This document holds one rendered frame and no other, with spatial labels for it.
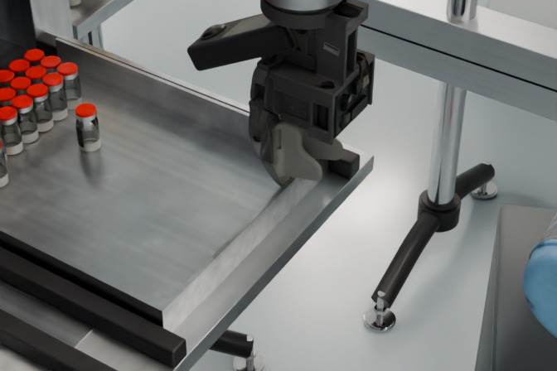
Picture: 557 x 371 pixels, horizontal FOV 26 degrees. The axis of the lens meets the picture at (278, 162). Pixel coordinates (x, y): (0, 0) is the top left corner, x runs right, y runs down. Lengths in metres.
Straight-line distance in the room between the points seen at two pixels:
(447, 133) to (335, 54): 1.20
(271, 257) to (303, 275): 1.24
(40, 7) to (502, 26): 0.92
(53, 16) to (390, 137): 1.40
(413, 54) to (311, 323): 0.53
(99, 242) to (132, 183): 0.09
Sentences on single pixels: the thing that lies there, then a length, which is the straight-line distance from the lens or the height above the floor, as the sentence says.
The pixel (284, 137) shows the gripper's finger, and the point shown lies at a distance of 1.05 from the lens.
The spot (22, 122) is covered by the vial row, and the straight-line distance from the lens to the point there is 1.21.
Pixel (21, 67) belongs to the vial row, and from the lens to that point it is 1.26.
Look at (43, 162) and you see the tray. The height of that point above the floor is 0.88.
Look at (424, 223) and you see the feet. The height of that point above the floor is 0.13.
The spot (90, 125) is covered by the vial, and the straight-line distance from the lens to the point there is 1.19.
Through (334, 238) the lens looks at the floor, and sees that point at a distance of 2.40.
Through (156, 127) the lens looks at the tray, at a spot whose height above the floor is 0.88.
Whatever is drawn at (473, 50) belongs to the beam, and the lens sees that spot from 2.02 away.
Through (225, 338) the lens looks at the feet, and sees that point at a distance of 2.09.
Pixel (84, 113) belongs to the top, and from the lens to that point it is 1.18.
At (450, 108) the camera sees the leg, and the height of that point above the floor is 0.37.
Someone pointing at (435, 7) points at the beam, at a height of 0.55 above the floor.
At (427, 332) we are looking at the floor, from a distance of 2.23.
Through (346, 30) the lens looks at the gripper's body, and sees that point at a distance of 0.96.
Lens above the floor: 1.63
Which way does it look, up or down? 39 degrees down
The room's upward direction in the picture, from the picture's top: straight up
